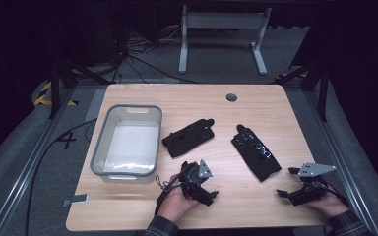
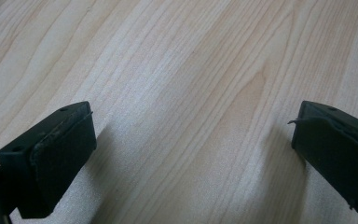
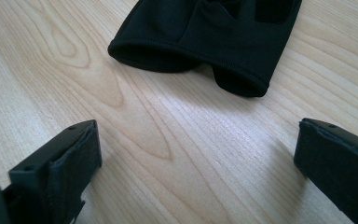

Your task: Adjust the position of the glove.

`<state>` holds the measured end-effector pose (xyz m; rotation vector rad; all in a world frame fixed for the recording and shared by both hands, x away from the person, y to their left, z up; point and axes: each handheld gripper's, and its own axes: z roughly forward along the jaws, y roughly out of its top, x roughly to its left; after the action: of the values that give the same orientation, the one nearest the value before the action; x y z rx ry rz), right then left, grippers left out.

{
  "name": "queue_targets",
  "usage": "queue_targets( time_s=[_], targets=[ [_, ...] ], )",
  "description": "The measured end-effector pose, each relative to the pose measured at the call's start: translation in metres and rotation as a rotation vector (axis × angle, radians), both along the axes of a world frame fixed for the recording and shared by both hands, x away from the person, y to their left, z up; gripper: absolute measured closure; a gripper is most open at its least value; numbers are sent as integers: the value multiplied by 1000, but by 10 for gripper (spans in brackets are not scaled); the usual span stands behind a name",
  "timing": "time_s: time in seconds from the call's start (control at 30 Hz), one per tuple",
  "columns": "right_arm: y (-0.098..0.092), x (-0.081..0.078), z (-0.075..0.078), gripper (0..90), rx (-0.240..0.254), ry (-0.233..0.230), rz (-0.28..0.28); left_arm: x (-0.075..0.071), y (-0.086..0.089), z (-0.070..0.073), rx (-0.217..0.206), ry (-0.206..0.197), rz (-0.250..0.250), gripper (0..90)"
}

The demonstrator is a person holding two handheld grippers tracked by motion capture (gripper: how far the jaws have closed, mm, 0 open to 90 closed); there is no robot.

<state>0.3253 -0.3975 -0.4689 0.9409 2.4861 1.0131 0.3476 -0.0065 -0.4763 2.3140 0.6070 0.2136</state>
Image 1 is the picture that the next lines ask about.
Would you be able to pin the black glove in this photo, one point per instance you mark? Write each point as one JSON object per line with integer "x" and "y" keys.
{"x": 257, "y": 155}
{"x": 187, "y": 139}

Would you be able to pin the white metal table frame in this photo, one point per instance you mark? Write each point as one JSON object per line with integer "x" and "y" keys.
{"x": 223, "y": 20}

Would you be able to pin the black metal stand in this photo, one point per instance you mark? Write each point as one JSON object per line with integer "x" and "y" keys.
{"x": 55, "y": 88}
{"x": 323, "y": 95}

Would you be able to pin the person's left hand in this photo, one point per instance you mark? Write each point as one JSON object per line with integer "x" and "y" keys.
{"x": 175, "y": 205}

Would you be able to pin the person's right hand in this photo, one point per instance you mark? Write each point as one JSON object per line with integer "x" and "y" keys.
{"x": 333, "y": 205}

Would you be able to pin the grey round desk grommet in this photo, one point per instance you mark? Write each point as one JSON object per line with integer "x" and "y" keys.
{"x": 231, "y": 97}

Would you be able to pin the yellow black hazard tape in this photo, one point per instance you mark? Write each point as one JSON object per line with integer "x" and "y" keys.
{"x": 42, "y": 95}

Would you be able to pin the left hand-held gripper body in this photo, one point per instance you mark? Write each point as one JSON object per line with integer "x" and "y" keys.
{"x": 192, "y": 175}

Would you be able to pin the small silver metal clip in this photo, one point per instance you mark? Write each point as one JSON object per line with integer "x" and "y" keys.
{"x": 77, "y": 199}

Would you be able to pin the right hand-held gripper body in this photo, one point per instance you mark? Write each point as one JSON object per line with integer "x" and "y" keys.
{"x": 310, "y": 193}

